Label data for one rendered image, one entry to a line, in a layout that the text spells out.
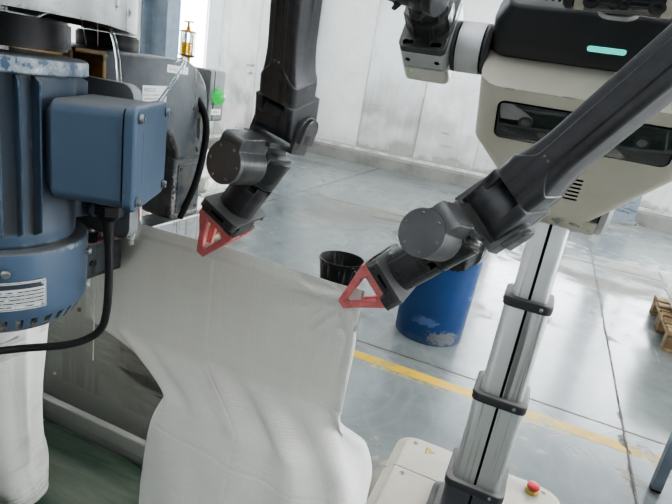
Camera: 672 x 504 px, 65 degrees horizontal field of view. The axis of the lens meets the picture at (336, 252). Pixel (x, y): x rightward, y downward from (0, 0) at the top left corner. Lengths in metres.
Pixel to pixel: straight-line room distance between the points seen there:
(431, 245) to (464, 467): 0.96
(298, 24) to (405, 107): 8.32
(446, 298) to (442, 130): 6.08
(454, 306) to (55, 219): 2.63
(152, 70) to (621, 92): 0.64
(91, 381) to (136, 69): 1.01
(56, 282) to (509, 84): 0.77
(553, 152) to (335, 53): 8.89
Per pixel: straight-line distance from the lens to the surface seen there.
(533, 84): 1.01
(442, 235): 0.59
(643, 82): 0.59
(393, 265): 0.69
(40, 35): 0.53
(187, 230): 1.04
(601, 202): 1.15
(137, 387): 1.55
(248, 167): 0.71
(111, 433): 1.54
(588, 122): 0.60
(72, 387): 1.73
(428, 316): 3.02
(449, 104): 8.83
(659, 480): 2.61
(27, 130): 0.52
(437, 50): 1.02
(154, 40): 6.87
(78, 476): 1.48
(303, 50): 0.71
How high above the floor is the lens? 1.36
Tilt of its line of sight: 18 degrees down
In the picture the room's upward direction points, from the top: 9 degrees clockwise
